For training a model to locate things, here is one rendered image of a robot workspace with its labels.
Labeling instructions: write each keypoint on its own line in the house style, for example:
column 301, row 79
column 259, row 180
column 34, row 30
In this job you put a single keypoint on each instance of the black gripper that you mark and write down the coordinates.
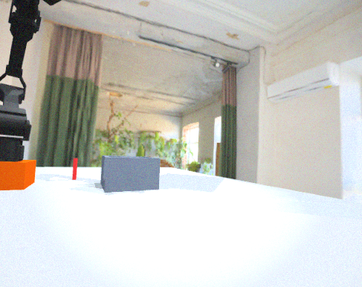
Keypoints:
column 34, row 2

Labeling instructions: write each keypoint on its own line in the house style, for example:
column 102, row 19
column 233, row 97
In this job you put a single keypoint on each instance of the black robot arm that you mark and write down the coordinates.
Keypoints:
column 13, row 120

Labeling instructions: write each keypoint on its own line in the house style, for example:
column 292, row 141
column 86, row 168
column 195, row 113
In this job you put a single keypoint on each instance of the red peg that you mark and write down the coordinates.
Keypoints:
column 74, row 171

